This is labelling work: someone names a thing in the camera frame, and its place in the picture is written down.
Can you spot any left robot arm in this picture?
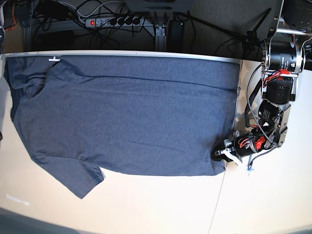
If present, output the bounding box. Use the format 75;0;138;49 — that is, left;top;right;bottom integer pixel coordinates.
211;0;312;166

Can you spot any black power adapter brick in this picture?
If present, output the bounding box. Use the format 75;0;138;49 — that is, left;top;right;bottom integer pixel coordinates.
167;20;184;53

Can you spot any black tripod stand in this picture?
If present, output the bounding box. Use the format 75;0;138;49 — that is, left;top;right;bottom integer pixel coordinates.
187;7;272;59

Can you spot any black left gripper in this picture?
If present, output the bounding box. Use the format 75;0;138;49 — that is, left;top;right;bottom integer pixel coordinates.
211;131;266;162

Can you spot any blue grey T-shirt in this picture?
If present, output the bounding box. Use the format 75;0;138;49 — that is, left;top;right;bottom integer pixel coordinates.
5;56;240;198

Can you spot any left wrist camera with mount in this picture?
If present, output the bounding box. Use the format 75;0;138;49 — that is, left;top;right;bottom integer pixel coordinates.
214;147;253;173

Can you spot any white power strip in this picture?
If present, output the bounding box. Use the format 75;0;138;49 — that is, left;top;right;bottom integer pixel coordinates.
85;15;144;28

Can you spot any aluminium frame post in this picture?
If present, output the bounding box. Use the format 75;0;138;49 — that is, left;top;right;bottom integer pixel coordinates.
154;12;168;52

